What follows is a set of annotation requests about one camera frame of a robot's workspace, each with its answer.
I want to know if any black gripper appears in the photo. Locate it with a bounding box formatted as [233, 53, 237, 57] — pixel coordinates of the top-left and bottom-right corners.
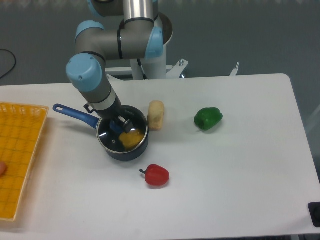
[83, 99, 133, 133]

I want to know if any glass lid blue knob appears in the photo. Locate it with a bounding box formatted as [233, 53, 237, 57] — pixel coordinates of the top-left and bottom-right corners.
[96, 105, 149, 159]

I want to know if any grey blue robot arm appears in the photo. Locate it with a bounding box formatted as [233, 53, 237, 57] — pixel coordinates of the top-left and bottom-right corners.
[66, 0, 164, 133]

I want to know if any dark blue saucepan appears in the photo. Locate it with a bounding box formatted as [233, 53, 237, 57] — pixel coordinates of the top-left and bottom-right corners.
[53, 104, 149, 161]

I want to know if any yellow bell pepper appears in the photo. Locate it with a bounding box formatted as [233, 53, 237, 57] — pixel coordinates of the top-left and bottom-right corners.
[118, 128, 145, 151]

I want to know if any beige bread loaf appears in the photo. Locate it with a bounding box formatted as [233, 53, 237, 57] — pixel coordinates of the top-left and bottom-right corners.
[147, 100, 165, 131]

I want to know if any red bell pepper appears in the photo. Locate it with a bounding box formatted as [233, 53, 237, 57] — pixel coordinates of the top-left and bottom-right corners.
[139, 164, 170, 187]

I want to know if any yellow plastic basket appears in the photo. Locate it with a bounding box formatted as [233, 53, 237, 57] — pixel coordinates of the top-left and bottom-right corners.
[0, 102, 49, 222]

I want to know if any green bell pepper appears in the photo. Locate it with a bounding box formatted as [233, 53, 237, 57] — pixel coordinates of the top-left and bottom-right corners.
[193, 107, 223, 131]

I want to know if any black device at table edge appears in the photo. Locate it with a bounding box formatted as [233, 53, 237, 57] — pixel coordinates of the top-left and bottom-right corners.
[308, 202, 320, 228]

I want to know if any black cable on pedestal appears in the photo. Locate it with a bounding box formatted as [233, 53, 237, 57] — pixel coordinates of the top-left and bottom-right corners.
[136, 58, 148, 81]

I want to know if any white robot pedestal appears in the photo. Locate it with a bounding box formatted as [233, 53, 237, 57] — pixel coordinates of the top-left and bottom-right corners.
[105, 12, 189, 80]

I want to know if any black cable on floor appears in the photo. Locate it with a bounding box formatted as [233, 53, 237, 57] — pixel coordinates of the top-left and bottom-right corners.
[0, 48, 17, 80]

